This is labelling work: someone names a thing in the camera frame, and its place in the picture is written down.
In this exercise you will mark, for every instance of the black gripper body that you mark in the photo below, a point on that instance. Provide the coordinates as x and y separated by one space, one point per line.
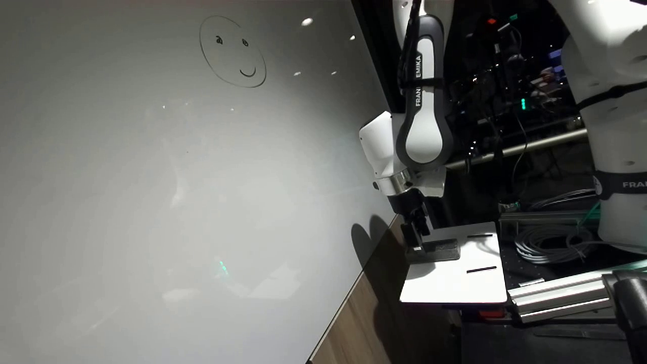
425 210

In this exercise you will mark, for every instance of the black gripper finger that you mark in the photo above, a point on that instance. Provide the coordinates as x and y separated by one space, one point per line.
442 236
416 239

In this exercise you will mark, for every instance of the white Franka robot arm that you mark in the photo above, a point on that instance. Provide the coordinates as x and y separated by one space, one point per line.
425 122

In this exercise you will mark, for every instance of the black smiley face drawing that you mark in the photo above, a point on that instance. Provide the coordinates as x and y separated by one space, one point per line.
249 74

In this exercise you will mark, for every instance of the large white board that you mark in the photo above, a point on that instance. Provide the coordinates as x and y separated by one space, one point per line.
134 203

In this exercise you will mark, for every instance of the short black marker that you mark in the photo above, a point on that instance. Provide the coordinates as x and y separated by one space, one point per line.
482 236
482 269

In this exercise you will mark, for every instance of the white tray shelf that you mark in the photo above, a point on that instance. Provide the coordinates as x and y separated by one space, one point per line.
458 283

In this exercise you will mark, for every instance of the long metal bar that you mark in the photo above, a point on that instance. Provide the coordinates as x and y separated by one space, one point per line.
532 143

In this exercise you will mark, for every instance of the aluminium extrusion rail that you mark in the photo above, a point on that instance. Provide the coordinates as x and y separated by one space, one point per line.
558 294

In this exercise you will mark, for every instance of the dark cylinder post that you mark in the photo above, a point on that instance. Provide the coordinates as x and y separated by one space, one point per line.
629 315

